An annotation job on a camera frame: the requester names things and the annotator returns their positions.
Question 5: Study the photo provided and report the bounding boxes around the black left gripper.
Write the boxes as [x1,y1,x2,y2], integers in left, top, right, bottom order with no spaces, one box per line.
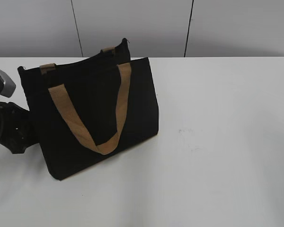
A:
[0,102,38,154]

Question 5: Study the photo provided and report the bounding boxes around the black tote bag tan handles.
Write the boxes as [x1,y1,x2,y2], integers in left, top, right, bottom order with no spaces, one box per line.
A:
[18,39,159,180]

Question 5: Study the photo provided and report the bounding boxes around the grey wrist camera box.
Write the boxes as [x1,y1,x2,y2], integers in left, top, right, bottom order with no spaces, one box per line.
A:
[0,70,16,98]

